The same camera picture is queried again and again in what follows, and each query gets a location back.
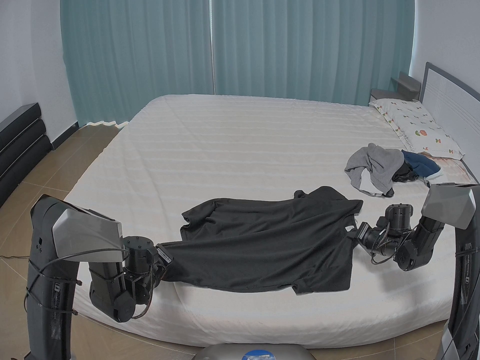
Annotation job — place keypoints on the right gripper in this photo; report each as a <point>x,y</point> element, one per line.
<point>365,235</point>

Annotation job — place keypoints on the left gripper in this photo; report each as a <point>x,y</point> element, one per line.
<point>163,261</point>

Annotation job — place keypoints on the black T-shirt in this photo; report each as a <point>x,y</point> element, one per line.
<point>262,246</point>

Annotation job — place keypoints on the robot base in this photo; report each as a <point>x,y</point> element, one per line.
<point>255,353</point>

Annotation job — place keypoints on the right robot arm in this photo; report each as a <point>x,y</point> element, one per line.
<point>450,204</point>

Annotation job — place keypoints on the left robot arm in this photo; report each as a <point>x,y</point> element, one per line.
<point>82,227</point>

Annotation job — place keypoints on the bed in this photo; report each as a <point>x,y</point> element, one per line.
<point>243,144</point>

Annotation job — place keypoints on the white garment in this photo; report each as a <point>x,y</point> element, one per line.
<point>365,185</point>

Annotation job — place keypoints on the black shiny garment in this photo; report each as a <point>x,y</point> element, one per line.
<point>405,173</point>

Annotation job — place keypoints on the grey garment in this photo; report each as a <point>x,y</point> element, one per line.
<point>382,161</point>

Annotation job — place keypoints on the dark blue garment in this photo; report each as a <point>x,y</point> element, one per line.
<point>422,163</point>

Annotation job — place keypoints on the cream garment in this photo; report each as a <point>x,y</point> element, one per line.
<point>435,175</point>

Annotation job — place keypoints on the white printed pillow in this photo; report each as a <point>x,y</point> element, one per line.
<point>416,126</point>

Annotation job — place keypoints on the grey bedside table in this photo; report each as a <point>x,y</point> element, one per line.
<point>405,84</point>

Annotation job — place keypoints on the black chest of drawers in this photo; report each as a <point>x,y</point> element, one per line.
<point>18,144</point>

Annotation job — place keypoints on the blue-green curtain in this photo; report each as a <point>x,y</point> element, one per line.
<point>311,36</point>
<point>138,51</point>

